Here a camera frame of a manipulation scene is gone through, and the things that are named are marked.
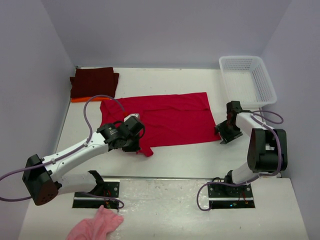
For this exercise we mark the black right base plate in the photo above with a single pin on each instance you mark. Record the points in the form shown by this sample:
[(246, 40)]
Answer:
[(230, 197)]

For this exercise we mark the dark maroon folded t-shirt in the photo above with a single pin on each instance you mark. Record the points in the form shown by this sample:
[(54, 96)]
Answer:
[(89, 82)]

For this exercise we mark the pink cloth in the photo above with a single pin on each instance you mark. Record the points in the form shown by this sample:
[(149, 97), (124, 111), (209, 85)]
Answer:
[(105, 221)]

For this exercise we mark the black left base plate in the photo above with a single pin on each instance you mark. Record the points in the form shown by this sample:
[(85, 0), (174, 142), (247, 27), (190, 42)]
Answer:
[(110, 188)]

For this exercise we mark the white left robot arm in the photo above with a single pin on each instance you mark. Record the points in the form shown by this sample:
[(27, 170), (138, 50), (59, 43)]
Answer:
[(49, 176)]

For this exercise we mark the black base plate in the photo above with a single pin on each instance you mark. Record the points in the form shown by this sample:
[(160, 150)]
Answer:
[(110, 188), (230, 197)]

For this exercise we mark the orange folded t-shirt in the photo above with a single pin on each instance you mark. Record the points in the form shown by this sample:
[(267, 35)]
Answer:
[(85, 99)]

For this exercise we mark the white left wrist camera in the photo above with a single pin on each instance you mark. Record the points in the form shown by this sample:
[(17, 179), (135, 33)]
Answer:
[(136, 115)]

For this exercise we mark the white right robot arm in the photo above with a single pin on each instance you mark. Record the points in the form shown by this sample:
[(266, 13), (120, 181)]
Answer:
[(267, 153)]

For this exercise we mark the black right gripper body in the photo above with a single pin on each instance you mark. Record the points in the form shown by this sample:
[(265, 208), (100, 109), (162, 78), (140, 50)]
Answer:
[(228, 132)]

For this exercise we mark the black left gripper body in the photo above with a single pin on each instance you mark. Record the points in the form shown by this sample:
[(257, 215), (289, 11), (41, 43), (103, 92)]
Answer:
[(132, 144)]

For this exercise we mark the red t-shirt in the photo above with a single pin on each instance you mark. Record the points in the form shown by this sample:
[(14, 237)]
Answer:
[(169, 120)]

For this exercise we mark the white plastic basket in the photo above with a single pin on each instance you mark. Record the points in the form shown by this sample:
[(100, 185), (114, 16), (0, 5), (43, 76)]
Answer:
[(247, 80)]

